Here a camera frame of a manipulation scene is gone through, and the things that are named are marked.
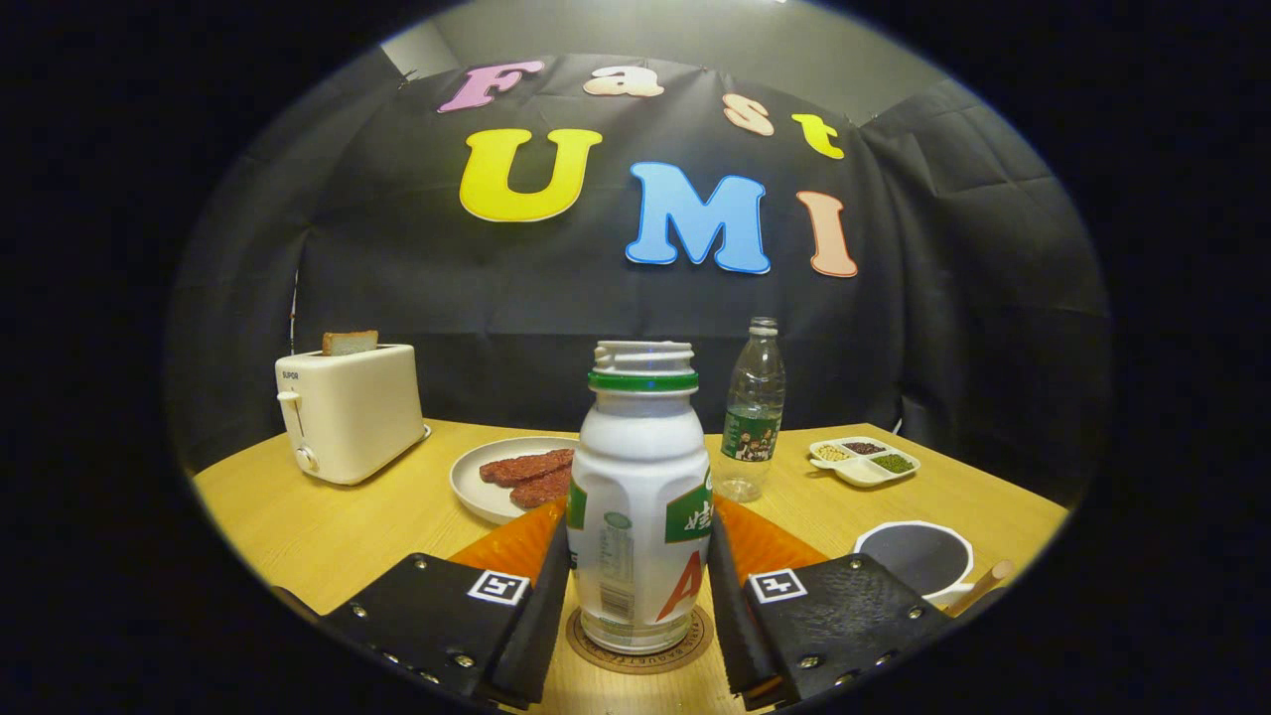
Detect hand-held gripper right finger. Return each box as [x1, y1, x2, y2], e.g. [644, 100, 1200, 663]
[707, 497, 959, 711]

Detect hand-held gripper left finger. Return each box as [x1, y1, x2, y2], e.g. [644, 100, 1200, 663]
[323, 500, 573, 710]

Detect round cork coaster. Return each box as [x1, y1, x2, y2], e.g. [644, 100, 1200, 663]
[566, 604, 716, 676]

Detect white juice bottle green label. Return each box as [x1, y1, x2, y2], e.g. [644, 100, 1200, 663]
[568, 341, 716, 654]

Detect white cup with wooden handle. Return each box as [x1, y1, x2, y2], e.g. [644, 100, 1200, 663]
[852, 520, 1016, 617]

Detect clear plastic water bottle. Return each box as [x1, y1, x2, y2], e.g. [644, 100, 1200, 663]
[715, 317, 787, 503]

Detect red meat slice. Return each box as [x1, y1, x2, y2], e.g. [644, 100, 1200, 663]
[480, 449, 576, 487]
[509, 465, 575, 510]

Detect round beige plate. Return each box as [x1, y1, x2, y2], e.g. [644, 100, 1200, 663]
[450, 437, 582, 525]

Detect wooden table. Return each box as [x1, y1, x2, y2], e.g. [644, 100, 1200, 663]
[194, 417, 1071, 715]

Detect white divided dish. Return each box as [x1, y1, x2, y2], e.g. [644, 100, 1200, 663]
[808, 437, 921, 488]

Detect cream toaster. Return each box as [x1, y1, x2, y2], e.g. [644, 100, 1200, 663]
[275, 344, 432, 487]

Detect black backdrop cloth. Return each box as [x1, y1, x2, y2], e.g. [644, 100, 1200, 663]
[167, 50, 1111, 507]

